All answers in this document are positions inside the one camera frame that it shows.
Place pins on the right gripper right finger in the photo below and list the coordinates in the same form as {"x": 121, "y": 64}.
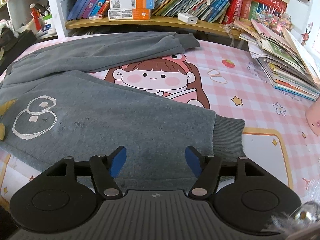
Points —
{"x": 207, "y": 171}

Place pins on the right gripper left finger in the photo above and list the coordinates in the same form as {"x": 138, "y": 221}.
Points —
{"x": 104, "y": 169}

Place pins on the grey sweatpants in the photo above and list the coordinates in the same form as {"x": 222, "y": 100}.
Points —
{"x": 89, "y": 96}

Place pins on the pink cartoon desk mat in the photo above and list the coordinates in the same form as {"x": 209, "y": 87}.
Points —
{"x": 276, "y": 134}

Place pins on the stack of magazines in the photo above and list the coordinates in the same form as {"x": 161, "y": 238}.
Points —
{"x": 286, "y": 63}

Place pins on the wooden bookshelf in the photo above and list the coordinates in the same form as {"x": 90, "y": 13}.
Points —
{"x": 160, "y": 21}

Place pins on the white jar green lid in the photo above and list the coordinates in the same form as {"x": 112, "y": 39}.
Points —
{"x": 49, "y": 24}

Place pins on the white power adapter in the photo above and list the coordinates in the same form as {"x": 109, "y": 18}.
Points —
{"x": 187, "y": 18}

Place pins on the lower orange white box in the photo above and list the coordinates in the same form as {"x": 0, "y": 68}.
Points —
{"x": 129, "y": 14}

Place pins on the orange white box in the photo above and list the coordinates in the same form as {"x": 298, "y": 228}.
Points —
{"x": 129, "y": 14}
{"x": 132, "y": 4}

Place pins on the red dictionary books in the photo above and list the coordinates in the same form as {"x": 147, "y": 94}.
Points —
{"x": 246, "y": 10}

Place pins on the upper orange white box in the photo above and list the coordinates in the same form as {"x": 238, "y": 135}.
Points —
{"x": 132, "y": 4}

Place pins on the red bottle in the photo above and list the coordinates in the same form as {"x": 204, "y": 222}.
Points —
{"x": 35, "y": 14}

